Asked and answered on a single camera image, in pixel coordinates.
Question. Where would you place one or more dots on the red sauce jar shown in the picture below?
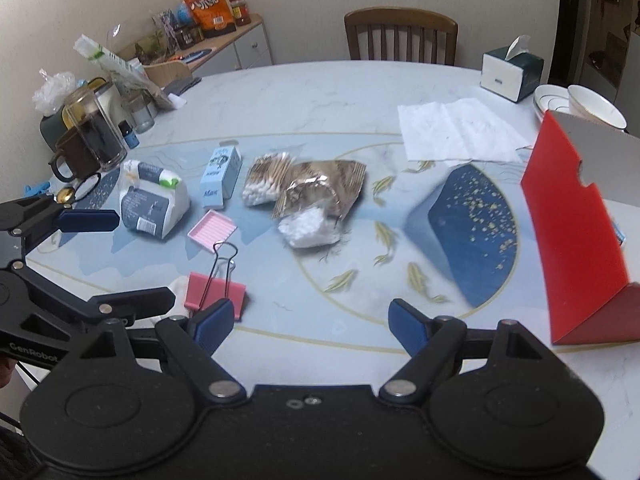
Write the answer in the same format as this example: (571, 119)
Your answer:
(241, 11)

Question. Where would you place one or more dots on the clear glass cup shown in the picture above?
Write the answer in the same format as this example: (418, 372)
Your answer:
(140, 115)

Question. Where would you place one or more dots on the pink binder clip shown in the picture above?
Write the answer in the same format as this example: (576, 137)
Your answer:
(220, 292)

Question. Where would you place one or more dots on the dark green container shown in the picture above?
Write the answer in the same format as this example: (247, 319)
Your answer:
(50, 132)

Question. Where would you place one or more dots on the black remote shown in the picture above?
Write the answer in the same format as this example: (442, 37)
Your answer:
(182, 85)

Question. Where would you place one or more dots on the wooden organizer box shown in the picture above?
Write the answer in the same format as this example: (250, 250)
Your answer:
(167, 71)

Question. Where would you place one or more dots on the clear plastic bag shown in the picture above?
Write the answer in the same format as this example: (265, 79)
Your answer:
(52, 90)

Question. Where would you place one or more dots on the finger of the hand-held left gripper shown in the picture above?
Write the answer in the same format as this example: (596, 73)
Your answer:
(130, 304)
(90, 221)

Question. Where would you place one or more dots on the light blue carton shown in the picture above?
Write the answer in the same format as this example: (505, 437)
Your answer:
(220, 175)

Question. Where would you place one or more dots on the blue white tissue pack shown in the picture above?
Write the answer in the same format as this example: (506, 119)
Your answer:
(150, 210)

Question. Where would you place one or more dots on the glass pitcher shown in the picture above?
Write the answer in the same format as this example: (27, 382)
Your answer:
(97, 130)

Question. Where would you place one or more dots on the wooden chair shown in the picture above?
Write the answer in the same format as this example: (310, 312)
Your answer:
(400, 35)

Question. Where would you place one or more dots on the green white package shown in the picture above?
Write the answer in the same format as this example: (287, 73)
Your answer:
(110, 60)

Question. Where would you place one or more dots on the white blue patterned desktop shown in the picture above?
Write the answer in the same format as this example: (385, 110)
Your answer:
(320, 110)

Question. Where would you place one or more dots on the white tissue box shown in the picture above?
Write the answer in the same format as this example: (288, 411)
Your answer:
(505, 77)

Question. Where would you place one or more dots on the cotton swab pack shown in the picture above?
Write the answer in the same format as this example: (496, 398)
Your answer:
(265, 180)

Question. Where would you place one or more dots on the orange snack bag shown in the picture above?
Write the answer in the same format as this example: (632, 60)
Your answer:
(209, 5)

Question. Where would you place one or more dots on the white wooden-top cabinet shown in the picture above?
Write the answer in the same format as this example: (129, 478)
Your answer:
(245, 45)

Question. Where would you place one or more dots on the pink ribbed box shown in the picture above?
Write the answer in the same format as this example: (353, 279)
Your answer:
(212, 230)

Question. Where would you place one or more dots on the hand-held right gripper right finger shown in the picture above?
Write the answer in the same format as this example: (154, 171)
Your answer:
(404, 321)

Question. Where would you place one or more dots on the silver foil bag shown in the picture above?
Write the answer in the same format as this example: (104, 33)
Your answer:
(325, 185)

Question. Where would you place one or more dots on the white paper napkin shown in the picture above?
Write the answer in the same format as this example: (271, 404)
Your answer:
(455, 130)

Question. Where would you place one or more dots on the white yellow container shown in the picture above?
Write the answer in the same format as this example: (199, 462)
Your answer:
(107, 97)

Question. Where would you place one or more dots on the person's dark clothing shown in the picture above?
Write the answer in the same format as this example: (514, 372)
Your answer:
(10, 455)

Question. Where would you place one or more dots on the brown mug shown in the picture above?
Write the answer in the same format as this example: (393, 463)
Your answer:
(70, 157)

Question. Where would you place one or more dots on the red cardboard box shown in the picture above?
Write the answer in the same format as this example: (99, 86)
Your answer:
(570, 235)

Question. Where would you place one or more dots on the small blue bottle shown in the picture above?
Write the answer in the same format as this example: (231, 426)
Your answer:
(129, 136)

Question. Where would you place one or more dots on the white plate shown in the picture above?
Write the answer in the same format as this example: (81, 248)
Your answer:
(547, 102)

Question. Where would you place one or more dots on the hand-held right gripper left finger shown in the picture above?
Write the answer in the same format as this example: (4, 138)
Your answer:
(216, 321)

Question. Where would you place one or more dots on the white bowl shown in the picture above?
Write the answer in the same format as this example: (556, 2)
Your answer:
(595, 107)

